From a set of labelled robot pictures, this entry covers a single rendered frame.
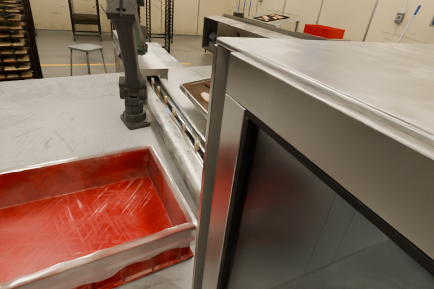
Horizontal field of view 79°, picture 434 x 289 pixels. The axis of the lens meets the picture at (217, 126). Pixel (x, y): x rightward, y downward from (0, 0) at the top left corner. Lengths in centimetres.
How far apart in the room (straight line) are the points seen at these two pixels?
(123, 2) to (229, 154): 71
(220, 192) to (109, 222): 53
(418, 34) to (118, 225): 437
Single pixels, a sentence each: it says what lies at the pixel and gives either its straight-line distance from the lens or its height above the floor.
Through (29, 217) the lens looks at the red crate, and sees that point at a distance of 78.
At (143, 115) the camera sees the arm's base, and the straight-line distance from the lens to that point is 109.
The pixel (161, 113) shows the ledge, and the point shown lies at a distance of 111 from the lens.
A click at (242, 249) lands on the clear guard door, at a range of 20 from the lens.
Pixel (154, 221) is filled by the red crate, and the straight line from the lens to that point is 69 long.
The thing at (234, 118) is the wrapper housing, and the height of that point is 126.
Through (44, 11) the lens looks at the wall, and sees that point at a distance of 807.
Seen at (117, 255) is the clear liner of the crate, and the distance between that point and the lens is 53.
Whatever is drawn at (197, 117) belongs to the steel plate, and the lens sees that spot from 118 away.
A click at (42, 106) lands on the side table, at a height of 82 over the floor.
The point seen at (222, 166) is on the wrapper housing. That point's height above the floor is 122.
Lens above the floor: 133
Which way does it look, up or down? 27 degrees down
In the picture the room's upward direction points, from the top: 6 degrees clockwise
